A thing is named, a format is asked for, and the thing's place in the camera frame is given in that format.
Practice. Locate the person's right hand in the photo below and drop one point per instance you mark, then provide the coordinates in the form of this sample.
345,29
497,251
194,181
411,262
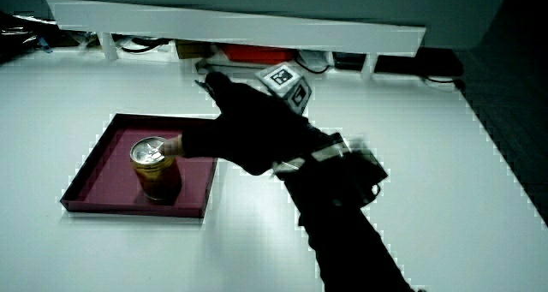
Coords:
252,129

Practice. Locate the brown box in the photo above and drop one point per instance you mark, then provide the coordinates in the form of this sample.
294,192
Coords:
192,49

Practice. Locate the long black case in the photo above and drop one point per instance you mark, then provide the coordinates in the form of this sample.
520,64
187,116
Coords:
421,63

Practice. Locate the red box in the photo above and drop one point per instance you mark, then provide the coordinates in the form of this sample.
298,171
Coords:
257,53

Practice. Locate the gold red bull can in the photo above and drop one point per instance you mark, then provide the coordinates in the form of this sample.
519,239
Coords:
156,172

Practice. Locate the dark red square plate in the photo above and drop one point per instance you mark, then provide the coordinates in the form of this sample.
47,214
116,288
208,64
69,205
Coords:
107,185

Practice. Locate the black box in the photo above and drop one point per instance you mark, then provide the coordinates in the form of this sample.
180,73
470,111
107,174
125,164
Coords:
350,61

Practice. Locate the white shelf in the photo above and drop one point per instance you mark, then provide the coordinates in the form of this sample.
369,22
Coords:
240,26

